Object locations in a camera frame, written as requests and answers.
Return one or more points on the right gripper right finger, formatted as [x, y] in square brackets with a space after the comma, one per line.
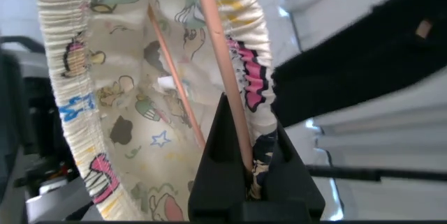
[290, 182]

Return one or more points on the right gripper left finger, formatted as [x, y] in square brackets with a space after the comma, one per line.
[216, 168]

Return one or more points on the black garment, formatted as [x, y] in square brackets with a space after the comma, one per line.
[349, 70]

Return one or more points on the pink clothes hanger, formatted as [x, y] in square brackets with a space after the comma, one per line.
[216, 32]

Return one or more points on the cream printed garment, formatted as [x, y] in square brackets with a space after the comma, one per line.
[115, 42]

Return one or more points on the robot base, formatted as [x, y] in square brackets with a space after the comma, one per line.
[49, 206]

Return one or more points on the black clothes rack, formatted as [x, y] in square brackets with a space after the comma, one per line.
[349, 172]

